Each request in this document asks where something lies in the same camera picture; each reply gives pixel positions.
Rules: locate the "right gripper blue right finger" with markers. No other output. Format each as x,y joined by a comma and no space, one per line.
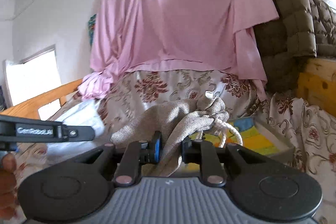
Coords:
204,154

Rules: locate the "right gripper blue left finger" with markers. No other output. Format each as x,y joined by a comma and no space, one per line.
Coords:
131,159

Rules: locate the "beige linen drawstring bag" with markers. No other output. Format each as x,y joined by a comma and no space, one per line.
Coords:
177,120

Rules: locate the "white blue patterned cloth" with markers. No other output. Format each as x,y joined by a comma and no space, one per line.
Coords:
81,113

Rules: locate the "person's left hand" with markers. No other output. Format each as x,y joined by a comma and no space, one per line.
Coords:
8,191

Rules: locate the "grey tray with cartoon lining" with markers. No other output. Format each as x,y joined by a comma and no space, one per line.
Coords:
257,136

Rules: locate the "floral satin bedspread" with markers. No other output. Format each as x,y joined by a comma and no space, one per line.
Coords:
309,128

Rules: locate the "pink hanging sheet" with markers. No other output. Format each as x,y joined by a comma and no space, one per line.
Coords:
166,35

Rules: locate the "olive quilted puffer jacket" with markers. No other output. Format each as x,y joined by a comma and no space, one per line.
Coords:
304,29

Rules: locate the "window with white frame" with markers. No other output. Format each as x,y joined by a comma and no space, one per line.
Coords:
32,76

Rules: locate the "colourful wall poster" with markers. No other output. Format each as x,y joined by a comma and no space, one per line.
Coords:
91,28

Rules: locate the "wooden bed frame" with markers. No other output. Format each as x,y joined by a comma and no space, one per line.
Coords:
316,84

